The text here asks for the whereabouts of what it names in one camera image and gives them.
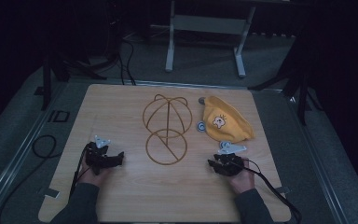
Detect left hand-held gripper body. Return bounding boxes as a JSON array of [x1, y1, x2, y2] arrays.
[[84, 134, 117, 175]]

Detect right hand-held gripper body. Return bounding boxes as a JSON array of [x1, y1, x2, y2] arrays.
[[213, 142, 248, 177]]

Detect person's left hand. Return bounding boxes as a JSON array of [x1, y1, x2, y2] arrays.
[[79, 163, 114, 189]]

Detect person's right hand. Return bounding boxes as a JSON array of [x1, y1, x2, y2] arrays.
[[227, 158, 256, 196]]

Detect yellow knit hat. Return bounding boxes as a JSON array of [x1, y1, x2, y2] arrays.
[[197, 95, 256, 150]]

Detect black tripod stand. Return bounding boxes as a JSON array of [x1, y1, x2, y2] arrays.
[[33, 52, 108, 112], [247, 36, 324, 127]]

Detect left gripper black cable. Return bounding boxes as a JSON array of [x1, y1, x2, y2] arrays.
[[69, 145, 91, 199]]

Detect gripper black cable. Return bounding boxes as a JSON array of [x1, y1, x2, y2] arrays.
[[69, 145, 91, 199], [244, 158, 303, 224]]

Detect gold wire hat stand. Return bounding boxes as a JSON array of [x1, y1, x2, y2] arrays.
[[142, 93, 193, 166]]

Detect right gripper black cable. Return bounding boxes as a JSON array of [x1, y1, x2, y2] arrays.
[[244, 158, 303, 224]]

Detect black floor cable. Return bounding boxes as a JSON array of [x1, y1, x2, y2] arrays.
[[0, 133, 59, 224]]

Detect black hanging cables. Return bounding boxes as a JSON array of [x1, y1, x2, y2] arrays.
[[105, 0, 138, 87]]

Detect white metal desk frame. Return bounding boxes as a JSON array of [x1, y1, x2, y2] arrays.
[[150, 0, 257, 78]]

